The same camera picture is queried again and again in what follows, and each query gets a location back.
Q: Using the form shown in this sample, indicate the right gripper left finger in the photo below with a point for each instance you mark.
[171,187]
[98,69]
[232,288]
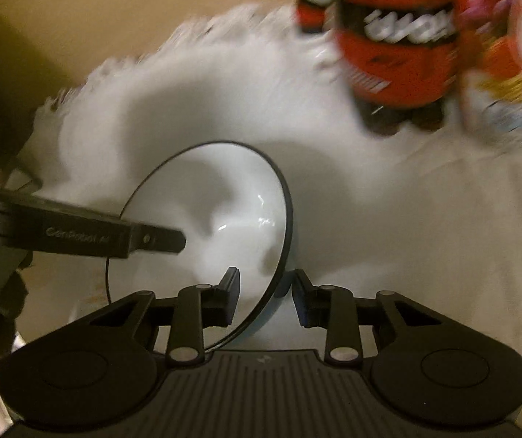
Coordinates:
[197,308]

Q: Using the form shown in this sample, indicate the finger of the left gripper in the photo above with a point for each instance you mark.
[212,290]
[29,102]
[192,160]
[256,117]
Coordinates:
[156,238]

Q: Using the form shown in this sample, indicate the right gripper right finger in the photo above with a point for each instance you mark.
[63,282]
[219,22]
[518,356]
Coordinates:
[334,310]

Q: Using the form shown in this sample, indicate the blue enamel bowl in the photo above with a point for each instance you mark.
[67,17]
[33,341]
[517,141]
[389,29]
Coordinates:
[234,206]

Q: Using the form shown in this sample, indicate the white towel cloth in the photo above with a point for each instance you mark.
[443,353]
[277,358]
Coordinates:
[436,217]

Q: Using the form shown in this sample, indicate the red panda robot figure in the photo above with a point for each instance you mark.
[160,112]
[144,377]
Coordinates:
[399,56]

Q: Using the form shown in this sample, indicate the red granola cereal bag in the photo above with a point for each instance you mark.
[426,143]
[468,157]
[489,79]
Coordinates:
[490,69]

